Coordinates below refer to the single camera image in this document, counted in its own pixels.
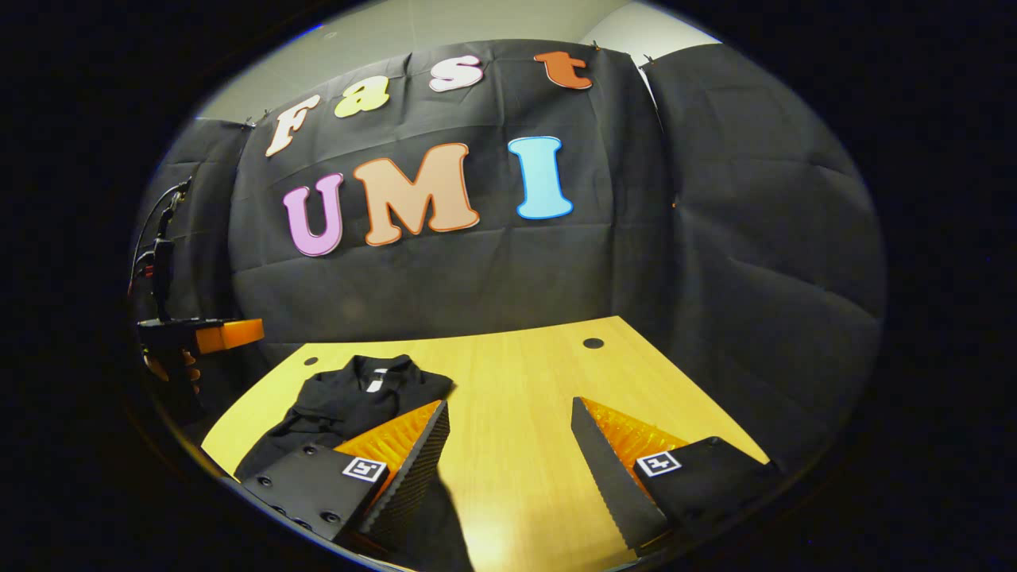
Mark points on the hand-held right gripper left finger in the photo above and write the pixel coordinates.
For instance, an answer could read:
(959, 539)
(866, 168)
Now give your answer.
(409, 477)

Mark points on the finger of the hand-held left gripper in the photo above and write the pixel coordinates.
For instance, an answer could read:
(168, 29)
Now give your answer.
(226, 334)

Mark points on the black button shirt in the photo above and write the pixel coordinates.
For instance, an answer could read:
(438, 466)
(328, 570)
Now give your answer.
(349, 397)

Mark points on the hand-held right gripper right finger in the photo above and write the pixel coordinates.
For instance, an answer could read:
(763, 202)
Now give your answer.
(616, 492)

